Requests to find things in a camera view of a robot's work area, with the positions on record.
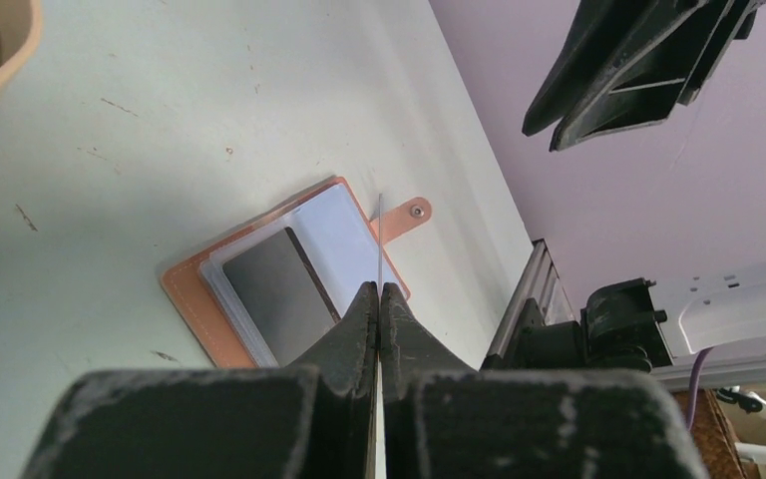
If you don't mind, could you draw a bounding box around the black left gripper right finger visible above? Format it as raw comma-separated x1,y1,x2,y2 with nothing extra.
379,283,707,478

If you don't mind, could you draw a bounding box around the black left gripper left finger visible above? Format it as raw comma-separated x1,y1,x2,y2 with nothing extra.
22,282,379,478

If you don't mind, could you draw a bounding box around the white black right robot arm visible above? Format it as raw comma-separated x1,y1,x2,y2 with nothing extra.
509,1,766,372

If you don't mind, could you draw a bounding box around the beige oval card tray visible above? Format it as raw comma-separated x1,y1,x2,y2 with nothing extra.
0,0,43,95

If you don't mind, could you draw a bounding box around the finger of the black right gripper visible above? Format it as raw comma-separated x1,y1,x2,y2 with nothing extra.
522,1,700,138
548,1,763,152

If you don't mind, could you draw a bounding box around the pink leather card holder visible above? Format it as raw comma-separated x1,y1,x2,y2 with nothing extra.
160,177,433,367

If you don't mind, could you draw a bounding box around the aluminium frame rail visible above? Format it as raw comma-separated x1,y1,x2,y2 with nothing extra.
480,239,577,370

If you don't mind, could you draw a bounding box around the silver VIP card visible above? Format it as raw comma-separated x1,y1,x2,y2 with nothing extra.
376,193,385,292

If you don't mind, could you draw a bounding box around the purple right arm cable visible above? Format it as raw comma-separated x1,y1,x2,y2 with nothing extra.
685,346,715,431

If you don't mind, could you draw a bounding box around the black card in holder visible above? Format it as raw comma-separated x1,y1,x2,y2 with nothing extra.
222,228,341,367

